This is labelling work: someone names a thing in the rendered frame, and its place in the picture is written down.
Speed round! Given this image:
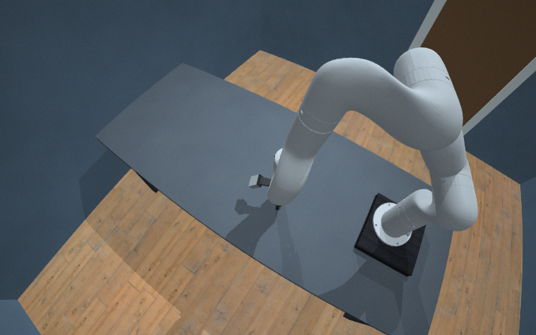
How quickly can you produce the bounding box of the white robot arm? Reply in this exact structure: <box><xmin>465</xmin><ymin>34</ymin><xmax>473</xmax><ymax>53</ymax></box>
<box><xmin>248</xmin><ymin>47</ymin><xmax>478</xmax><ymax>246</ymax></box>

